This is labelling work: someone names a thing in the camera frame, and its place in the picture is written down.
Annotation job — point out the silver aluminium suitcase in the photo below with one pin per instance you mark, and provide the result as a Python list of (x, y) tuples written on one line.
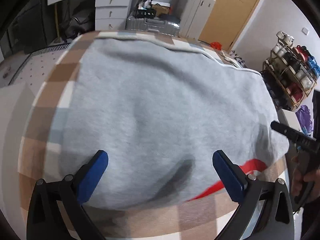
[(152, 25)]

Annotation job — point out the wooden shoe rack with shoes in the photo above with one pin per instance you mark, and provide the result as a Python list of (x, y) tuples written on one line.
[(290, 73)]

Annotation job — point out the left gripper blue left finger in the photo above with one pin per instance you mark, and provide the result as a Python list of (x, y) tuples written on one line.
[(44, 219)]

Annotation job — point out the purple bag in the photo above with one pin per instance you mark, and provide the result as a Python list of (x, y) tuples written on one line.
[(304, 118)]

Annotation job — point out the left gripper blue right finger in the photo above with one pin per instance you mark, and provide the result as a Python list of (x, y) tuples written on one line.
[(275, 220)]

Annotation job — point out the checkered bed blanket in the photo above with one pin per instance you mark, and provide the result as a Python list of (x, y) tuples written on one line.
[(199, 218)]

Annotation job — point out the person right hand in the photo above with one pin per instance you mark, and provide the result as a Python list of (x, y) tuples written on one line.
[(297, 183)]

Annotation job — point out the grey VLONE hoodie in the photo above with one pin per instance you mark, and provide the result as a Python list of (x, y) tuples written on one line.
[(160, 114)]

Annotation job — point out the tan wooden door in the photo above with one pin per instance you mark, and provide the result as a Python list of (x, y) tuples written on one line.
[(226, 21)]

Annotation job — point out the orange plastic bag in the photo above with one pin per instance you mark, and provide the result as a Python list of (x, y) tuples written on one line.
[(216, 45)]

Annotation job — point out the wall light switch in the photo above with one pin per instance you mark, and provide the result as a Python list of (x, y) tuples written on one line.
[(305, 31)]

